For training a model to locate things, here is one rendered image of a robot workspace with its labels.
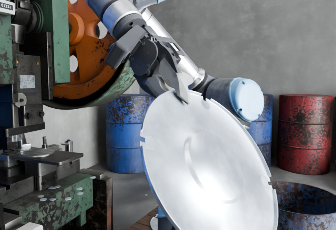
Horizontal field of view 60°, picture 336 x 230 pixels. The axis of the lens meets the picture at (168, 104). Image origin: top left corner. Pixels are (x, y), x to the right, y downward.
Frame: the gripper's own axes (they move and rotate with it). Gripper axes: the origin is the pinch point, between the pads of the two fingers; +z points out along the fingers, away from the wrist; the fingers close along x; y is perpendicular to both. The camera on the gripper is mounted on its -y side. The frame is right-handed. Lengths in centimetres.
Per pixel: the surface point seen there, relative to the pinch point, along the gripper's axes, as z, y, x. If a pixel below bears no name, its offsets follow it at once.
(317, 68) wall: -40, 370, 17
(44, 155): -35, 18, 71
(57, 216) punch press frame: -15, 19, 83
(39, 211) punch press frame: -17, 11, 78
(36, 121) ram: -49, 19, 68
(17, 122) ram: -50, 13, 68
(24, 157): -38, 12, 75
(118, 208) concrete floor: -28, 122, 175
